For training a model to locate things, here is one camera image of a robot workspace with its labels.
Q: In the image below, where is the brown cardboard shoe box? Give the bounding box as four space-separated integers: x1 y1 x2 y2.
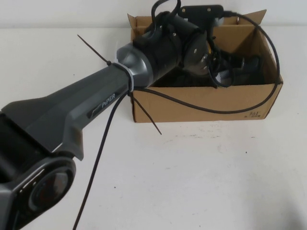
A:
126 9 283 124

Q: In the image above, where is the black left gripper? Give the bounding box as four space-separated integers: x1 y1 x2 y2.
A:
206 25 245 84

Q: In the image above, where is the white zip tie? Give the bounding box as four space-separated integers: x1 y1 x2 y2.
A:
114 56 135 93

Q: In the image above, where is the black knit sneaker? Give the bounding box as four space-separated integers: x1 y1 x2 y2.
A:
214 54 267 87
154 70 215 88

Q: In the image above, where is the short black looped cable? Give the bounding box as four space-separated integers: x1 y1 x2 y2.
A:
150 0 182 26

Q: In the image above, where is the black zip tie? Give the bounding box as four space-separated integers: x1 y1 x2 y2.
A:
128 92 162 136
77 34 115 70

